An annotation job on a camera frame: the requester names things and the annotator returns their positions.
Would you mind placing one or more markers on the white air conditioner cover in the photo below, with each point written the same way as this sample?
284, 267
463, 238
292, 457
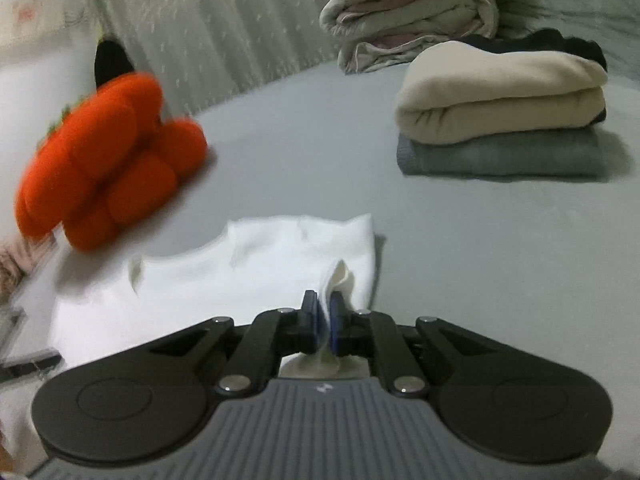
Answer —
30, 17

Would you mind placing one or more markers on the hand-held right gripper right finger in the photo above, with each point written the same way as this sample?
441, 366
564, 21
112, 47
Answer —
335, 325

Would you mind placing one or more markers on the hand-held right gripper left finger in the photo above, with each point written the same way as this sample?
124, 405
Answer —
312, 322

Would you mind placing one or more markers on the folded grey pink quilt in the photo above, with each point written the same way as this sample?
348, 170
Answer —
410, 10

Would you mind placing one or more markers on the folded grey garment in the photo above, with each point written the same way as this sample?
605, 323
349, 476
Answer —
500, 157

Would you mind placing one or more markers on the crumpled tan cloth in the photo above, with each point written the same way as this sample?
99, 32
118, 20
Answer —
17, 265

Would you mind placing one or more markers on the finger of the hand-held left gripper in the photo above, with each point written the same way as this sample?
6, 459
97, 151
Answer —
30, 365

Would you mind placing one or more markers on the white sweatshirt with orange print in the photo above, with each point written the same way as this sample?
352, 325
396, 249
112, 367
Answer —
225, 275

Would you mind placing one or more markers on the orange pumpkin plush pillow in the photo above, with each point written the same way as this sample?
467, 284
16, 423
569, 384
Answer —
110, 160

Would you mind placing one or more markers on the folded black garment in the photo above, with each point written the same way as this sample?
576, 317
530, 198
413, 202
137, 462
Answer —
550, 45

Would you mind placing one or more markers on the hanging black garment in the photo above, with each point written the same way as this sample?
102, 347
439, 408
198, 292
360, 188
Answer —
112, 62

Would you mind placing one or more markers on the grey star-patterned curtain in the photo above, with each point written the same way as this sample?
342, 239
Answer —
225, 25

